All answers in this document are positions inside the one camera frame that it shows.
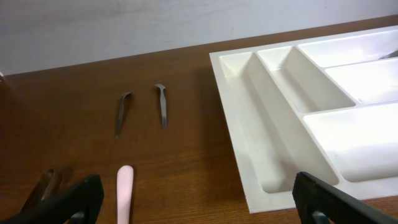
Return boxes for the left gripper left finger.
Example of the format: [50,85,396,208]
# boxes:
[1,174,104,224]

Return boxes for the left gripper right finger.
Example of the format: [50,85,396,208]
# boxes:
[292,172,397,224]

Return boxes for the steel spoon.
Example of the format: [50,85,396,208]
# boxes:
[379,50,398,60]

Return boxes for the white plastic cutlery tray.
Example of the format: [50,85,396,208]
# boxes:
[210,26,397,213]

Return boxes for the small steel teaspoon left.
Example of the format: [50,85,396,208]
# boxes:
[115,92,132,138]

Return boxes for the small steel teaspoon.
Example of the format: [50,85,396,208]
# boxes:
[155,84,167,129]
[115,92,132,138]

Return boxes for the small steel teaspoon right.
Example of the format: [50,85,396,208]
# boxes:
[155,84,167,129]

